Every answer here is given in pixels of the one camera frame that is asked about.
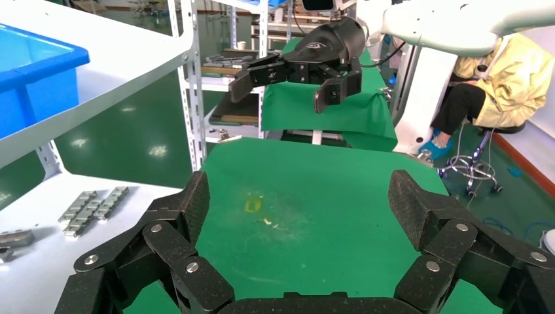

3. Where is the small ribbed metal strip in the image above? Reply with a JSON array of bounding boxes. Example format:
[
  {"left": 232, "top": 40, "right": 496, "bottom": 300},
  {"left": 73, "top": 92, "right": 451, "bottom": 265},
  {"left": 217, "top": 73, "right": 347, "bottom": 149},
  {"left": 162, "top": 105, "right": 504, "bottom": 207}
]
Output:
[
  {"left": 0, "top": 229, "right": 36, "bottom": 249},
  {"left": 58, "top": 190, "right": 98, "bottom": 224},
  {"left": 92, "top": 186, "right": 130, "bottom": 220},
  {"left": 63, "top": 197, "right": 110, "bottom": 239}
]

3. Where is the blue floor cable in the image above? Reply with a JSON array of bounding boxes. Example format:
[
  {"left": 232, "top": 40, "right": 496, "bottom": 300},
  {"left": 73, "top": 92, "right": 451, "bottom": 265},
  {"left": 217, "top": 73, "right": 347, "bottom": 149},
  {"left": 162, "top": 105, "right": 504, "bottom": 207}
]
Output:
[{"left": 482, "top": 215, "right": 555, "bottom": 245}]

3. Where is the white perforated shelf upright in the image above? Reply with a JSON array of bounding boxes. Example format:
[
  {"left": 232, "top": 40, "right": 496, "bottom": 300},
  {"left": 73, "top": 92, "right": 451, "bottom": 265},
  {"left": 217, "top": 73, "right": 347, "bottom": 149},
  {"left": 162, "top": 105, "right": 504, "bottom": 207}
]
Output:
[
  {"left": 34, "top": 140, "right": 67, "bottom": 179},
  {"left": 166, "top": 0, "right": 210, "bottom": 173}
]

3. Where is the person in yellow coat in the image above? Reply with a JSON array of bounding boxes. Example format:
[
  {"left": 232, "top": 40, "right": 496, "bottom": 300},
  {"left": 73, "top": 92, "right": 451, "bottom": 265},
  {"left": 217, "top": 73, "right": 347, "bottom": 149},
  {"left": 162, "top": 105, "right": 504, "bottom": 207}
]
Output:
[{"left": 431, "top": 32, "right": 555, "bottom": 150}]

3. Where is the black tray on rack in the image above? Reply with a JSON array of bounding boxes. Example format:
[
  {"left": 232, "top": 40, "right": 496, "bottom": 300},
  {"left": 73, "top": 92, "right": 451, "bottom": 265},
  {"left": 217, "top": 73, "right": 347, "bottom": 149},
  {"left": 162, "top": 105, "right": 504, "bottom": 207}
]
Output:
[{"left": 209, "top": 92, "right": 261, "bottom": 127}]

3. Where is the white background storage rack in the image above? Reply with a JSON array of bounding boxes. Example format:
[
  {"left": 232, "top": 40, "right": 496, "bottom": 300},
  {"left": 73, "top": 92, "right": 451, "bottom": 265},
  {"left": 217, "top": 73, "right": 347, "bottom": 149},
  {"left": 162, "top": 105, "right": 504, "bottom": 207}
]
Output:
[{"left": 201, "top": 0, "right": 301, "bottom": 145}]

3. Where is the white metal shelf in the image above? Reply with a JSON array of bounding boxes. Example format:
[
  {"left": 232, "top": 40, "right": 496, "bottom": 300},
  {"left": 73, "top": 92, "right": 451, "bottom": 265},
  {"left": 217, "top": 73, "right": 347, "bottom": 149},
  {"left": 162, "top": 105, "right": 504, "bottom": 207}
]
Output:
[{"left": 0, "top": 0, "right": 194, "bottom": 171}]

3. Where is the white robot torso column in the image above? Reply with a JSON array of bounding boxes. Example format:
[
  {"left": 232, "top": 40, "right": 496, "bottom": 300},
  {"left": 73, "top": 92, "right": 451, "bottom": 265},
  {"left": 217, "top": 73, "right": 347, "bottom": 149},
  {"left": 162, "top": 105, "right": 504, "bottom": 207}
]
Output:
[{"left": 391, "top": 43, "right": 457, "bottom": 157}]

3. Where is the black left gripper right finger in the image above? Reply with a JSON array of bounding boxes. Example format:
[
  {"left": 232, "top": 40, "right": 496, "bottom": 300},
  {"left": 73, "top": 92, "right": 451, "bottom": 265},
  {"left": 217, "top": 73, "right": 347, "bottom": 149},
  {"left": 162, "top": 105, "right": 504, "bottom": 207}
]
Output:
[{"left": 387, "top": 169, "right": 555, "bottom": 314}]

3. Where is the green cloth on side table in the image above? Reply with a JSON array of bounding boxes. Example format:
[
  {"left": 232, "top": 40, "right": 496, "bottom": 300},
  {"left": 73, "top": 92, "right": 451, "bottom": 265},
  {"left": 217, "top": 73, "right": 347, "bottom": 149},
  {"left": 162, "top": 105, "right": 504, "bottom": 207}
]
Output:
[{"left": 260, "top": 37, "right": 399, "bottom": 153}]

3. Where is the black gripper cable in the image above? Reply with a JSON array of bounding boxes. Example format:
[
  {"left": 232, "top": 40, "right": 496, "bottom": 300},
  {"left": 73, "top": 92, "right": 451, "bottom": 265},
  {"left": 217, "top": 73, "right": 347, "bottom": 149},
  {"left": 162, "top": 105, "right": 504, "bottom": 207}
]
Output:
[{"left": 359, "top": 40, "right": 407, "bottom": 69}]

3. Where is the blue shoe cover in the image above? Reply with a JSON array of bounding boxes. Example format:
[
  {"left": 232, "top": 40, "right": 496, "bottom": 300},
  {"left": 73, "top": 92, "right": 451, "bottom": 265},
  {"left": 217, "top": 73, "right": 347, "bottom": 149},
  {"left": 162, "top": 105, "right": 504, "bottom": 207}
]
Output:
[{"left": 418, "top": 131, "right": 454, "bottom": 162}]

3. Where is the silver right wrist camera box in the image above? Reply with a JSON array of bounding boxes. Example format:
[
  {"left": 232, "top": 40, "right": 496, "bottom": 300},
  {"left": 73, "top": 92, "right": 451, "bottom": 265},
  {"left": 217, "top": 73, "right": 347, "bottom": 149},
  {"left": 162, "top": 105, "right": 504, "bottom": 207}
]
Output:
[{"left": 300, "top": 0, "right": 337, "bottom": 13}]

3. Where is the chrome swivel stool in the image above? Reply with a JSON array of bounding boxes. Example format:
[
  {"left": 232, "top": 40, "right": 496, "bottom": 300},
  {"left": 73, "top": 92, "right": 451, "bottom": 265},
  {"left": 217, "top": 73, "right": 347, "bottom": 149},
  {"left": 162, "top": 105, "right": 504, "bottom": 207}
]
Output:
[{"left": 441, "top": 122, "right": 528, "bottom": 197}]

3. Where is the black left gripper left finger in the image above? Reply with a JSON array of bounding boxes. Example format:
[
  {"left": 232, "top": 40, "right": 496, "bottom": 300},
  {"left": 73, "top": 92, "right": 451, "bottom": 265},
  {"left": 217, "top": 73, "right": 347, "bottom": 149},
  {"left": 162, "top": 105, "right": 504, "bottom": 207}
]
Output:
[{"left": 54, "top": 170, "right": 236, "bottom": 314}]

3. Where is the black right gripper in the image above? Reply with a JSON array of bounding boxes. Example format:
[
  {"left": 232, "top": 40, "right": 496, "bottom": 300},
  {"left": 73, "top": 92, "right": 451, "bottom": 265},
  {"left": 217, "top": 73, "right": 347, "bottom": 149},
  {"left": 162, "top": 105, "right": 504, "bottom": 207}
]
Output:
[{"left": 228, "top": 16, "right": 368, "bottom": 115}]

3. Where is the blue plastic bin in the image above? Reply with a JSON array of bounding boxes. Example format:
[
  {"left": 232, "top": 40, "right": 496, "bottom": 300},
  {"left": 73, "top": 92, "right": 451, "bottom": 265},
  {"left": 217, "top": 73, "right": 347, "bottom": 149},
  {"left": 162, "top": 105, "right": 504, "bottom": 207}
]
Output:
[{"left": 0, "top": 23, "right": 91, "bottom": 141}]

